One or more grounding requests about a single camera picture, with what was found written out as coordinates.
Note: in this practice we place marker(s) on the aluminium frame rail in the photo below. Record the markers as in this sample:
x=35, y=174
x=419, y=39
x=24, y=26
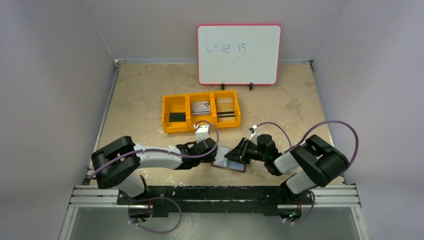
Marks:
x=333, y=196

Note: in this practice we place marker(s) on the yellow three-compartment plastic bin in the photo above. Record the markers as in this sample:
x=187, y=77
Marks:
x=181, y=103

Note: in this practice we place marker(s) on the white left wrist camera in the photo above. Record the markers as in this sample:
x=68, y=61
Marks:
x=202, y=131

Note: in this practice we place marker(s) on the pink-framed whiteboard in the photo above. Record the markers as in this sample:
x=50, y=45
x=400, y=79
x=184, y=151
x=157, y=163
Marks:
x=238, y=54

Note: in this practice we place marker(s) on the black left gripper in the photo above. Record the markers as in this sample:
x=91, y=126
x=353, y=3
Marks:
x=208, y=160

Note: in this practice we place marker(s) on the striped card stack in bin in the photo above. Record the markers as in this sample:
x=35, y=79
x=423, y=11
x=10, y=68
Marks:
x=200, y=108

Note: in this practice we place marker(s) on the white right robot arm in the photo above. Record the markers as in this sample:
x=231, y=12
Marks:
x=319, y=161

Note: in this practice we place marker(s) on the black card in bin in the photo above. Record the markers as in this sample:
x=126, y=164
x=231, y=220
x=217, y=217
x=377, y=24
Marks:
x=177, y=117

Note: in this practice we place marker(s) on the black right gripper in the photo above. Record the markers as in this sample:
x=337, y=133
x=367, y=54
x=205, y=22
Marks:
x=245, y=149

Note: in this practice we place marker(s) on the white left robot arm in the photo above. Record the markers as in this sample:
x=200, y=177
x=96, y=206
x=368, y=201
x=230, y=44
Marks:
x=114, y=165

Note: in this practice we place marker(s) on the brown leather card holder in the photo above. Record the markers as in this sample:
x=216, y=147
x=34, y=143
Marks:
x=230, y=164

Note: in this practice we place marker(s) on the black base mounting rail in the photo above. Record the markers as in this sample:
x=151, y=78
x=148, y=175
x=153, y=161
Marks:
x=270, y=201

